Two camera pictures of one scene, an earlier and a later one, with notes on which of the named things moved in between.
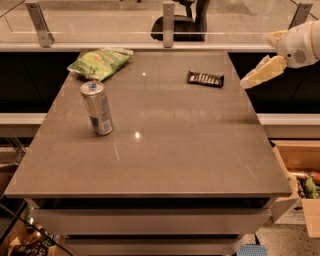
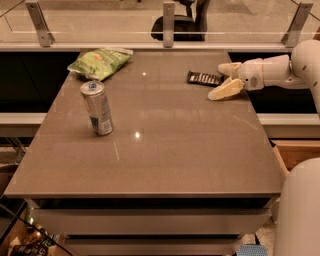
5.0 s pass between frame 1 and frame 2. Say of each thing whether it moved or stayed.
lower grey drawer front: stayed
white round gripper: moved
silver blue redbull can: stayed
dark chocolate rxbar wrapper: stayed
